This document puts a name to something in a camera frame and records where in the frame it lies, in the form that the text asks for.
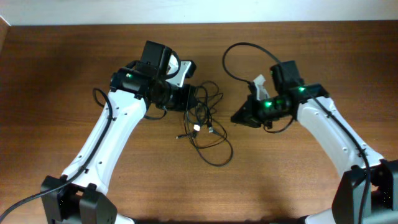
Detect black usb cables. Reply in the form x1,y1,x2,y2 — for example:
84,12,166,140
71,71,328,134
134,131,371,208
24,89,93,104
175,80,234,167

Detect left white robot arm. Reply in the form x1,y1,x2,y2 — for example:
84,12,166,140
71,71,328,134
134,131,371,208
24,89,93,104
41,41,196,223

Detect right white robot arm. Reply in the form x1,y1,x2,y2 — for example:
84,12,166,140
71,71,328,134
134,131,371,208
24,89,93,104
231,61,397,223

